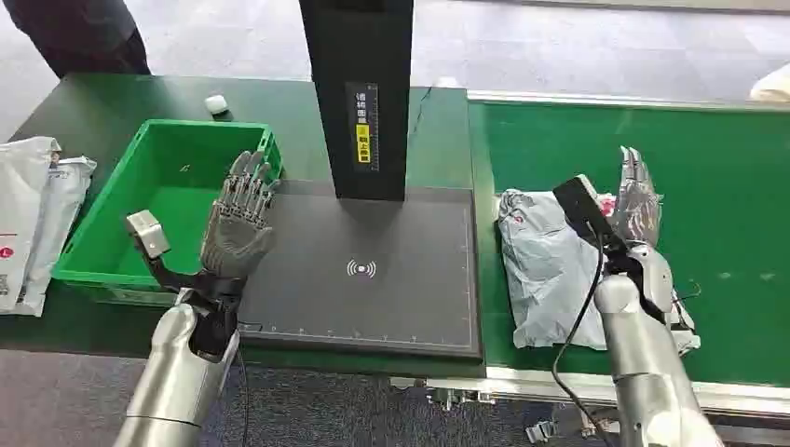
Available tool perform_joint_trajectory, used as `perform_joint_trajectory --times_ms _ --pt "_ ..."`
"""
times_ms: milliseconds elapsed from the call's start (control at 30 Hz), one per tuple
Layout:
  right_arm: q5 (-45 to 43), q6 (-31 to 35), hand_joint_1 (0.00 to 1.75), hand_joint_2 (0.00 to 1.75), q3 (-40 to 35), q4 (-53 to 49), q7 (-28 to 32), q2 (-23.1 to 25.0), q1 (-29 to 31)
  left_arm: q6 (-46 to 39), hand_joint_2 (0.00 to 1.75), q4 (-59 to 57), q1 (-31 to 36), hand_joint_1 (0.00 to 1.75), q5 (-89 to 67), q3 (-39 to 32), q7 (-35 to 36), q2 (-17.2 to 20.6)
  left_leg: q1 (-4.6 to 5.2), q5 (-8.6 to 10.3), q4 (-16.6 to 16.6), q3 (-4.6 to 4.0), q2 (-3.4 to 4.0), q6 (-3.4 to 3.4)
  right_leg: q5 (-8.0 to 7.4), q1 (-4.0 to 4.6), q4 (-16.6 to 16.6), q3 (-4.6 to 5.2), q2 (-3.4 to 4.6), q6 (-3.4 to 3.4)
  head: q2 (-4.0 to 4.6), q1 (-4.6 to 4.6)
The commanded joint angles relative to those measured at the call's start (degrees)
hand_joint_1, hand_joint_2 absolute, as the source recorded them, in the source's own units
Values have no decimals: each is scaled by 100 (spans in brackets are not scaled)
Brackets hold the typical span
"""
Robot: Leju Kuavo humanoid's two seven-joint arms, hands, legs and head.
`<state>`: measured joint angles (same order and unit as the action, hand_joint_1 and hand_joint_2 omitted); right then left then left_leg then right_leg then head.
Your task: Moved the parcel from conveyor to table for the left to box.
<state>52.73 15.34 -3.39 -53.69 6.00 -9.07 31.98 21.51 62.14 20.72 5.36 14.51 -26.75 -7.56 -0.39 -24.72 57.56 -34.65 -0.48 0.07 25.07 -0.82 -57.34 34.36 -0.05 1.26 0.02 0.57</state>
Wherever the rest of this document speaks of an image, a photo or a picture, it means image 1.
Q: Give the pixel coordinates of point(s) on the black scanner column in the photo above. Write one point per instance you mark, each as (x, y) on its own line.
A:
(364, 55)

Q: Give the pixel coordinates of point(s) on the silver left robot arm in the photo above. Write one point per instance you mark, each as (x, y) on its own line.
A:
(173, 382)

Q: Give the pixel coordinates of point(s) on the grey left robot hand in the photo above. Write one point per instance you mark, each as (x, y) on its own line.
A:
(237, 228)

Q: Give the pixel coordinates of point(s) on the small white round object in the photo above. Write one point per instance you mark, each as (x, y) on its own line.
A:
(216, 103)

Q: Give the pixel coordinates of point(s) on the yellow label on column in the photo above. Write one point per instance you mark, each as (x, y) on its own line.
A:
(363, 143)

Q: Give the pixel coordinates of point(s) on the green plastic crate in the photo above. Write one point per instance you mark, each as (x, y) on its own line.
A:
(179, 185)

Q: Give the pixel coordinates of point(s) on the person in pale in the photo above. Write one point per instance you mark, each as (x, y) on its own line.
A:
(773, 86)

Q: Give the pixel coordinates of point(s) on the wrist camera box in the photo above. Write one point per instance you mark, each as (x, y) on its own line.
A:
(583, 207)
(148, 233)

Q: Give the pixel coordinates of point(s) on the narrow white parcel bag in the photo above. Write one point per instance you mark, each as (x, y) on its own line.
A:
(58, 216)

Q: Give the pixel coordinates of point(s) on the grey parcel bag red print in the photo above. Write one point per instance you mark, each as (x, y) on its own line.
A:
(546, 271)

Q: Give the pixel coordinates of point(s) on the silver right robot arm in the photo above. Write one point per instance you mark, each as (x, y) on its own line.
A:
(642, 370)

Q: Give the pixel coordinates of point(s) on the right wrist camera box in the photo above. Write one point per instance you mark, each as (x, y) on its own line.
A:
(583, 207)

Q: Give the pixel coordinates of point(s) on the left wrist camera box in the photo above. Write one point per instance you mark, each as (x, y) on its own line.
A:
(148, 233)

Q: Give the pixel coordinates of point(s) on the person in dark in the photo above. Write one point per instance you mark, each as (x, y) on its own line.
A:
(80, 31)

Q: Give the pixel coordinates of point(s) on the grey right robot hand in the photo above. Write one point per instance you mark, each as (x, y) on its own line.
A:
(636, 203)

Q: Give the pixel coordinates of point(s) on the black scanner pad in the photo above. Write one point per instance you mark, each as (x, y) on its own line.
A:
(370, 290)

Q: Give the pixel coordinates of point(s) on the large white parcel bag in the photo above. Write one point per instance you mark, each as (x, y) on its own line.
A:
(21, 210)

